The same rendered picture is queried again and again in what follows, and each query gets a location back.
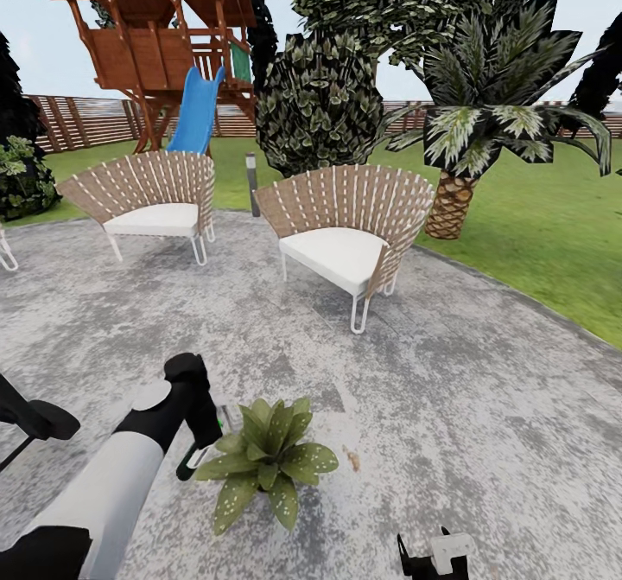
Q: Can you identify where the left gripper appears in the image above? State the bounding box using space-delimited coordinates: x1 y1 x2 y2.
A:
185 397 223 450

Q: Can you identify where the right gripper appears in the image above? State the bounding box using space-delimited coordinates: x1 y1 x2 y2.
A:
400 547 469 580

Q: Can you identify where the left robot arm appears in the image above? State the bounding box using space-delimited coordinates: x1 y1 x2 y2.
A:
0 353 244 580

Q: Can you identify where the insectifuge atomizer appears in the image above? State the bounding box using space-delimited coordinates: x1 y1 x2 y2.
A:
175 443 211 481

